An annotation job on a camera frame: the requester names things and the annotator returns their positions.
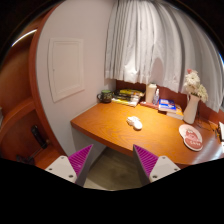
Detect white device at edge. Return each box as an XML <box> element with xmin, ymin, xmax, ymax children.
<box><xmin>218</xmin><ymin>122</ymin><xmax>224</xmax><ymax>142</ymax></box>

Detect blue white book stack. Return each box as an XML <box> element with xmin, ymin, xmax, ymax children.
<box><xmin>158</xmin><ymin>99</ymin><xmax>183</xmax><ymax>120</ymax></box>

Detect white curtain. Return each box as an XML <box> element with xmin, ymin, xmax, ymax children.
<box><xmin>105</xmin><ymin>0</ymin><xmax>224</xmax><ymax>111</ymax></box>

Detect clear sanitizer bottle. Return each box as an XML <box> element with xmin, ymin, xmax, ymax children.
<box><xmin>153</xmin><ymin>89</ymin><xmax>159</xmax><ymax>105</ymax></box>

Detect gripper purple padded right finger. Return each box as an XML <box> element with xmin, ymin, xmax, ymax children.
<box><xmin>133</xmin><ymin>145</ymin><xmax>180</xmax><ymax>186</ymax></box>

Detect white tissue box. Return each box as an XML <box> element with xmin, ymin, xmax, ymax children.
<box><xmin>145</xmin><ymin>83</ymin><xmax>157</xmax><ymax>103</ymax></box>

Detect stack of books left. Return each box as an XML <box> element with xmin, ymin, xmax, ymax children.
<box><xmin>112</xmin><ymin>89</ymin><xmax>145</xmax><ymax>107</ymax></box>

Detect round red white mousepad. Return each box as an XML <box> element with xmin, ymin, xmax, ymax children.
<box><xmin>179</xmin><ymin>124</ymin><xmax>203</xmax><ymax>152</ymax></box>

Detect wooden wardrobe frame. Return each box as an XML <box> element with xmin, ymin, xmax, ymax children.
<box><xmin>0</xmin><ymin>6</ymin><xmax>65</xmax><ymax>169</ymax></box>

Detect dark green mug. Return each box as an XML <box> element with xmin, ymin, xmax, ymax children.
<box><xmin>97</xmin><ymin>90</ymin><xmax>112</xmax><ymax>103</ymax></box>

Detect white wall panel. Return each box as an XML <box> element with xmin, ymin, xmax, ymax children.
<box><xmin>48</xmin><ymin>38</ymin><xmax>84</xmax><ymax>102</ymax></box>

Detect wooden desk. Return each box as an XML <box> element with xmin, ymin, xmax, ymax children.
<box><xmin>71</xmin><ymin>103</ymin><xmax>224</xmax><ymax>167</ymax></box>

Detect white ceramic vase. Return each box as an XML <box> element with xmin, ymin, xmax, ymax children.
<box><xmin>183</xmin><ymin>95</ymin><xmax>200</xmax><ymax>124</ymax></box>

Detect gripper purple padded left finger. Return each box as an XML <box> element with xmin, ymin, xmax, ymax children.
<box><xmin>46</xmin><ymin>145</ymin><xmax>92</xmax><ymax>186</ymax></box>

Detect white artificial flowers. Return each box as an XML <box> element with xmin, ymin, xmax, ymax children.
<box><xmin>184</xmin><ymin>69</ymin><xmax>208</xmax><ymax>103</ymax></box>

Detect white computer mouse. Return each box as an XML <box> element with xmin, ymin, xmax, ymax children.
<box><xmin>126</xmin><ymin>116</ymin><xmax>143</xmax><ymax>130</ymax></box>

